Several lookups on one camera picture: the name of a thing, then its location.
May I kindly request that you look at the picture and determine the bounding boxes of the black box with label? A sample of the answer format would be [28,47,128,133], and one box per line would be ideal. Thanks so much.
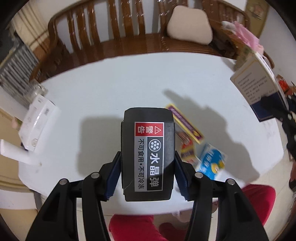
[121,108,175,202]

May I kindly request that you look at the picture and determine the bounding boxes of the navy white booklet box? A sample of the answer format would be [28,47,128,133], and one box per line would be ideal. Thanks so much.
[230,52,288,122]

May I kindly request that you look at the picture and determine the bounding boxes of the person's right red trouser leg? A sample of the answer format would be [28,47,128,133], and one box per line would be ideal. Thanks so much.
[242,184,276,226]

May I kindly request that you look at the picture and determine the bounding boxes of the person's red trouser leg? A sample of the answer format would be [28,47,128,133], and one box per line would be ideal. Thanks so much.
[108,215,167,241]
[242,184,276,226]

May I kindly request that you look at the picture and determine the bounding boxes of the blue white medicine box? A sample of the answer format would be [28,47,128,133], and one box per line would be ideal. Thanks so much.
[197,143,227,180]

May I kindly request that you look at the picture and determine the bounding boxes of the person's left red trouser leg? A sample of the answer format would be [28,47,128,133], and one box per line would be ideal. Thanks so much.
[108,215,167,241]

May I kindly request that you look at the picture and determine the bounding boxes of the pink plastic bag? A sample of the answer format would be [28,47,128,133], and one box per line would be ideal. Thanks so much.
[222,21,264,56]

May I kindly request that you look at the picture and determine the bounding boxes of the white carton box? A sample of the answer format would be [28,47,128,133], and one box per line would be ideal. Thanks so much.
[18,94,56,152]

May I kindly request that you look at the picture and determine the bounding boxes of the beige cushion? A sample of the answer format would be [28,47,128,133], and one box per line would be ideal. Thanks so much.
[166,5,213,45]

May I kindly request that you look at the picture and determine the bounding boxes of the glass jar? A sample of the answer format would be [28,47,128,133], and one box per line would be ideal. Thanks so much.
[24,79,48,103]

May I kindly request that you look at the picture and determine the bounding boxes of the wooden bench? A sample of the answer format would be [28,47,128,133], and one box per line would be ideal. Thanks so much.
[30,1,249,82]

